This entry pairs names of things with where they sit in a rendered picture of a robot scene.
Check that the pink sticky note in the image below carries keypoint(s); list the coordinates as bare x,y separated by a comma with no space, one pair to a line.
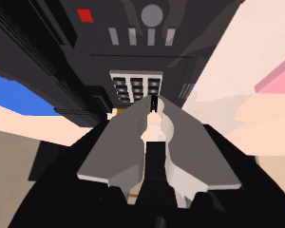
274,82

